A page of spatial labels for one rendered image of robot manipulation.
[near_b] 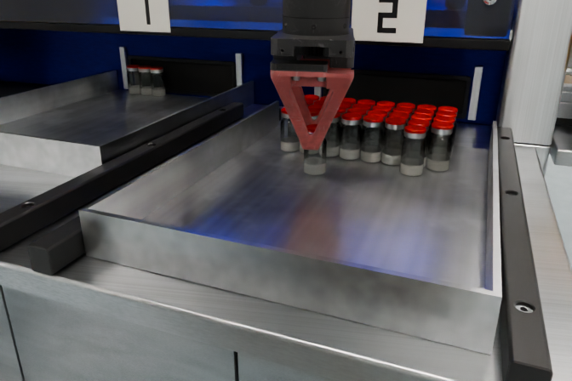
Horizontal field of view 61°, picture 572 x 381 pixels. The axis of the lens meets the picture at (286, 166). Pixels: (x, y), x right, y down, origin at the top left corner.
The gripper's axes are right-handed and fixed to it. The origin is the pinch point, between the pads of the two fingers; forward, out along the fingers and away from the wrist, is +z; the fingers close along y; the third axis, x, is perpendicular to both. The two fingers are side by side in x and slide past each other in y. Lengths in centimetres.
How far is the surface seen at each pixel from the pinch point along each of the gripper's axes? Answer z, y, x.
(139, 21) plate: -7.5, 25.2, 26.4
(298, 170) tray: 4.3, 1.2, 1.3
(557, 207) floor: 92, 190, -112
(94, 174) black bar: 2.6, -6.5, 18.4
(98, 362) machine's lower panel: 60, 30, 44
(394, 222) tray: 4.1, -8.9, -7.1
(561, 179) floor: 92, 230, -129
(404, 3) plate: -10.9, 16.2, -9.1
